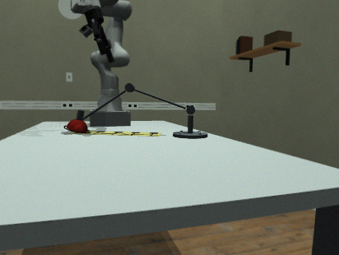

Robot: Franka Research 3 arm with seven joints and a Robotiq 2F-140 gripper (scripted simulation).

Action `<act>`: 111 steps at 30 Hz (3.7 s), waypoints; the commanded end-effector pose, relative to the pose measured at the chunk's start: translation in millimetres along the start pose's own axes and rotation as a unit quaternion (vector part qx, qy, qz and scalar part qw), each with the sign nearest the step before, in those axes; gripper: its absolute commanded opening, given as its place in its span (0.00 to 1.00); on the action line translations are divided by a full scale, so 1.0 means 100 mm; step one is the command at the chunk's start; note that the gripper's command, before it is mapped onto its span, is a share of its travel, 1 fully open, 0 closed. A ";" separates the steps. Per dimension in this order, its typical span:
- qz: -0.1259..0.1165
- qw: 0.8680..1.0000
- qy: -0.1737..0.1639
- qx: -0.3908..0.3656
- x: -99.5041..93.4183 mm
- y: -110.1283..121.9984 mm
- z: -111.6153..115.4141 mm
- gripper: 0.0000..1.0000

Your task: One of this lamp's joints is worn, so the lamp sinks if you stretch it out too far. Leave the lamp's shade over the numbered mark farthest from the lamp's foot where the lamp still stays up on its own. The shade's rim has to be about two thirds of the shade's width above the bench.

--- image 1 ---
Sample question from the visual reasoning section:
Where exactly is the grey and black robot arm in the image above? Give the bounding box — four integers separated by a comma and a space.
72, 0, 132, 111

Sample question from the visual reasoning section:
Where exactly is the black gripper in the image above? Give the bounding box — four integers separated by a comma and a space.
85, 8, 114, 63

